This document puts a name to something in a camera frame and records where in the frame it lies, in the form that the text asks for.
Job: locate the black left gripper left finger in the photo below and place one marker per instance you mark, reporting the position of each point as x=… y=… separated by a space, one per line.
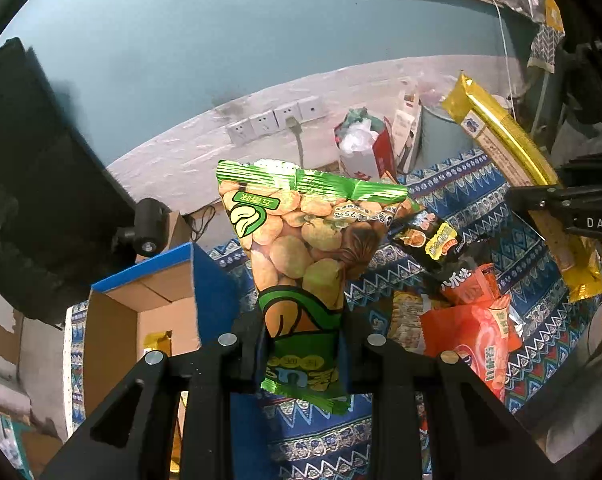
x=206 y=396

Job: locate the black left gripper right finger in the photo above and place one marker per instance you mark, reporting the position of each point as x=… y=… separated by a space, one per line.
x=471 y=433

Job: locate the gold long snack package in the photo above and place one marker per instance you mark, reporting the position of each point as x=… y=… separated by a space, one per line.
x=524 y=166

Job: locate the red orange chip bag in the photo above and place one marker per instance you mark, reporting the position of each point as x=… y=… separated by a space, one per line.
x=482 y=334

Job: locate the yellow red snack bag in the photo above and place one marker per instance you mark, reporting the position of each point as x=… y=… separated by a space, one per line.
x=405 y=326

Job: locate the orange black snack bag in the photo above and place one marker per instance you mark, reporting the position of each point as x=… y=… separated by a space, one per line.
x=467 y=282

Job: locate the green broad bean snack bag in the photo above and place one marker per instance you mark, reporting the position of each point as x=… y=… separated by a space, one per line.
x=307 y=234

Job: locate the yellow snack bag in box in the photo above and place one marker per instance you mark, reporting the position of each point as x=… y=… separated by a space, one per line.
x=158 y=341

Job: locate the blue patterned bed cloth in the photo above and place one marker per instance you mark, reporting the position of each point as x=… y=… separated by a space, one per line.
x=468 y=191

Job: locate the blue cardboard box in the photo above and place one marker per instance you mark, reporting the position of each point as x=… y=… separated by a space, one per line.
x=181 y=290

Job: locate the grey blue waste bin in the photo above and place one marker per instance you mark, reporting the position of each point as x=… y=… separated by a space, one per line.
x=440 y=138

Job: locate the black yellow snack bag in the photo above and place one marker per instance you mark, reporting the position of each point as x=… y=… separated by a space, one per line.
x=429 y=240

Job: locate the white cardboard carton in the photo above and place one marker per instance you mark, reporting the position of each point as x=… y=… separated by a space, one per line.
x=405 y=126

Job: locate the black dark furniture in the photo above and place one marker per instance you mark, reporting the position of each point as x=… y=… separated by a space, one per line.
x=59 y=209

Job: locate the white wall socket strip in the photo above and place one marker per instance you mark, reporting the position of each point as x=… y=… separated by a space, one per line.
x=276 y=120

